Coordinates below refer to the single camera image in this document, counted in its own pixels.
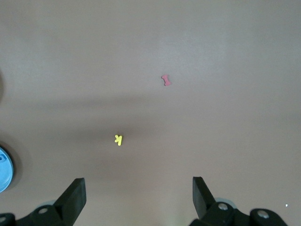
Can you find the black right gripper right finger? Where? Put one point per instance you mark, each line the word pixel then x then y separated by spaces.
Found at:
pixel 203 202

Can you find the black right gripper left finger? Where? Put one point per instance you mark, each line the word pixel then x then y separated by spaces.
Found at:
pixel 70 202

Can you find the blue plate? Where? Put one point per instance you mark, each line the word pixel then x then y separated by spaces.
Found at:
pixel 4 174

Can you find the yellow letter k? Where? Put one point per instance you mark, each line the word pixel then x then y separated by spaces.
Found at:
pixel 119 140

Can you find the red letter I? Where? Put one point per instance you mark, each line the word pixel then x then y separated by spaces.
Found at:
pixel 166 80

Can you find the brown table cover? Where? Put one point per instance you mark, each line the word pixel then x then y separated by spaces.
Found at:
pixel 141 47

